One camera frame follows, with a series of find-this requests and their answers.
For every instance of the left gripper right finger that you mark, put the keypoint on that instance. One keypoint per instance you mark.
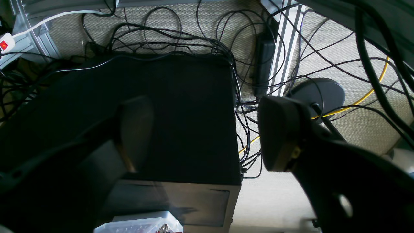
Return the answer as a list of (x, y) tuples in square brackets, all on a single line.
[(350, 189)]

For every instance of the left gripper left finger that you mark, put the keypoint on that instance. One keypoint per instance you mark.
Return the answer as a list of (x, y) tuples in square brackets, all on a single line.
[(64, 188)]

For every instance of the clear plastic connector box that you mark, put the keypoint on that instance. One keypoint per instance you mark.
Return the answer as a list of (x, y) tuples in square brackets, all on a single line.
[(153, 222)]

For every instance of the round black stand base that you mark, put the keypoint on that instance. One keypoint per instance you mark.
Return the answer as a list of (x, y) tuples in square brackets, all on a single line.
[(325, 92)]

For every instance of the black computer case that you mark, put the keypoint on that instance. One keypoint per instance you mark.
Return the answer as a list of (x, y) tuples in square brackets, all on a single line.
[(192, 166)]

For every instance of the white power strip red switch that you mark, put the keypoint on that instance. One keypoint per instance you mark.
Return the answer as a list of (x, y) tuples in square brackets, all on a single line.
[(7, 43)]

